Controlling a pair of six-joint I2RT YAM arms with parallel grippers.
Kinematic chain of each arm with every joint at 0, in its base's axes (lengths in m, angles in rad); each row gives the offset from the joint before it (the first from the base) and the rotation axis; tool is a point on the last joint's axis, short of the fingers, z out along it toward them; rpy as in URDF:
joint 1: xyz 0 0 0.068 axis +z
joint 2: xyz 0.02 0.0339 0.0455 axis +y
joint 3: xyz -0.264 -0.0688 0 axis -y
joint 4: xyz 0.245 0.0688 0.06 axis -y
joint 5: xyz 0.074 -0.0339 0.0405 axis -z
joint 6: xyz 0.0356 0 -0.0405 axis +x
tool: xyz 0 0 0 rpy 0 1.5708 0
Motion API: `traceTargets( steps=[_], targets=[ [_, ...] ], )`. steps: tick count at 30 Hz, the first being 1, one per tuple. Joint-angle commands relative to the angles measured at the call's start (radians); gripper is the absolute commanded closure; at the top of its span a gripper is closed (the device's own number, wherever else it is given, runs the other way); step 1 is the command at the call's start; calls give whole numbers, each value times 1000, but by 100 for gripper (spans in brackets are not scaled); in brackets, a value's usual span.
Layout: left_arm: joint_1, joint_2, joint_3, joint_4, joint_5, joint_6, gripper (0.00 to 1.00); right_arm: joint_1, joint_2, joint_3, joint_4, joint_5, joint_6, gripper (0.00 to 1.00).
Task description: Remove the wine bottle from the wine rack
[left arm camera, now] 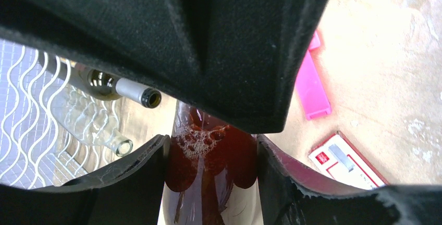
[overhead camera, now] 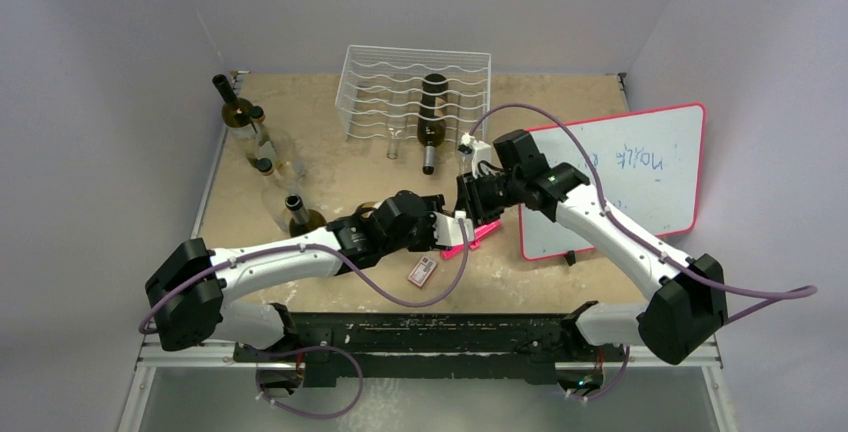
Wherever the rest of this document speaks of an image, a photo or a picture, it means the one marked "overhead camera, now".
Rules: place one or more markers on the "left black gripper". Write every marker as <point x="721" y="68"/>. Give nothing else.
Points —
<point x="435" y="204"/>

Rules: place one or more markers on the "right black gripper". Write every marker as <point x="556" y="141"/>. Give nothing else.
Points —
<point x="466" y="197"/>

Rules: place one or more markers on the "small clear bottle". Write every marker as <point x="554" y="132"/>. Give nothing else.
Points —
<point x="396" y="133"/>

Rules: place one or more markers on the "green bottle brown label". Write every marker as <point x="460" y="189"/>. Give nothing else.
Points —
<point x="302" y="219"/>

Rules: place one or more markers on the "green bottle silver cap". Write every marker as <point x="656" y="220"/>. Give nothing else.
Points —
<point x="431" y="128"/>

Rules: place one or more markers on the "clear bottle with black cap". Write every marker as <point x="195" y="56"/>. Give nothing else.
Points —
<point x="275" y="189"/>

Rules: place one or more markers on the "dark red gold-capped bottle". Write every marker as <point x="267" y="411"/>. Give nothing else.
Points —
<point x="365" y="208"/>

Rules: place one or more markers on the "green bottle cream label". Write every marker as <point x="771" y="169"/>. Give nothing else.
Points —
<point x="235" y="115"/>

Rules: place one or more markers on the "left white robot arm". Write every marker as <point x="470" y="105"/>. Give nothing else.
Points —
<point x="196" y="294"/>

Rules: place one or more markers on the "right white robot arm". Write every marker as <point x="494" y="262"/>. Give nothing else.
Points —
<point x="680" y="311"/>

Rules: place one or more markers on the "small red white card box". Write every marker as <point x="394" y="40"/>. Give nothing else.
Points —
<point x="422" y="271"/>

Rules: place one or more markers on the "pink plastic clip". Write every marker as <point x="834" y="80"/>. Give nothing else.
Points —
<point x="480" y="233"/>

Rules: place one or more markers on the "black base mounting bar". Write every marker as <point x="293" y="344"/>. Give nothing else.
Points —
<point x="538" y="348"/>

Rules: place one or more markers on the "pink-framed whiteboard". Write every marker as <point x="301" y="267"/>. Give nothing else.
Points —
<point x="648" y="161"/>

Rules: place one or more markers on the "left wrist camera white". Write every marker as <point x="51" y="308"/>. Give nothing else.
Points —
<point x="452" y="230"/>

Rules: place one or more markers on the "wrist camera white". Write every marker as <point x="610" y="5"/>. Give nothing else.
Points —
<point x="483" y="149"/>
<point x="452" y="230"/>

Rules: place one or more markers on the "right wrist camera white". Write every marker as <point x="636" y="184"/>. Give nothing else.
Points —
<point x="483" y="149"/>

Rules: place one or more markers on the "white wire wine rack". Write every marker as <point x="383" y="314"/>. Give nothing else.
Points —
<point x="382" y="87"/>

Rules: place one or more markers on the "aluminium table edge rail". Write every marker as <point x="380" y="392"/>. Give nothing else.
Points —
<point x="212" y="163"/>

